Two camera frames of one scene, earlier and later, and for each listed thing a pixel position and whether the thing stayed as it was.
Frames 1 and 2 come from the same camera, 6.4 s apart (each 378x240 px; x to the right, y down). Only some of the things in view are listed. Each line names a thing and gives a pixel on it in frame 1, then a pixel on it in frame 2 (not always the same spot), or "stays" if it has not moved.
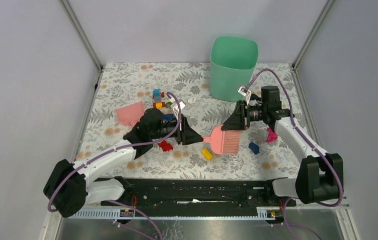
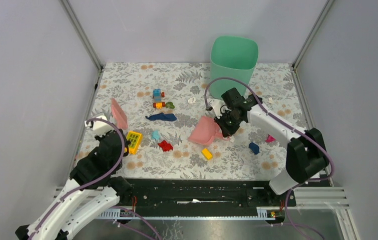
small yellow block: x=207 y=153 stays
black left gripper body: x=166 y=129 -> x=99 y=137
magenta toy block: x=272 y=136 stays
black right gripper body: x=256 y=113 -> x=228 y=122
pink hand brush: x=224 y=142 -> x=118 y=115
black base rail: x=201 y=193 stays
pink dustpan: x=130 y=114 -> x=205 y=130
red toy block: x=165 y=146 stays
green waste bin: x=233 y=62 stays
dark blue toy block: x=254 y=147 stays
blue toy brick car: x=157 y=95 stays
